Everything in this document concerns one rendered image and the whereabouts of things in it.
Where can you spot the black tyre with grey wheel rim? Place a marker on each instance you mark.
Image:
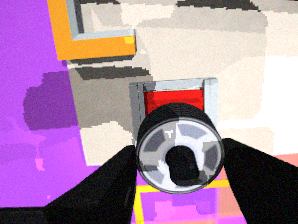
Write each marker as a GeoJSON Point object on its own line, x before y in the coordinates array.
{"type": "Point", "coordinates": [178, 124]}

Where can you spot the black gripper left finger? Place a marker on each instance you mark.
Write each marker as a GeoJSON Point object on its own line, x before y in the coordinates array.
{"type": "Point", "coordinates": [106, 196]}

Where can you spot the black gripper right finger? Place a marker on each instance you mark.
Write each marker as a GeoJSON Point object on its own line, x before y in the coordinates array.
{"type": "Point", "coordinates": [265, 187]}

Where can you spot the yellow rectangular outline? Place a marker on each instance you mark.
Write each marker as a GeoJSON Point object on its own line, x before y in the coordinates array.
{"type": "Point", "coordinates": [147, 188]}

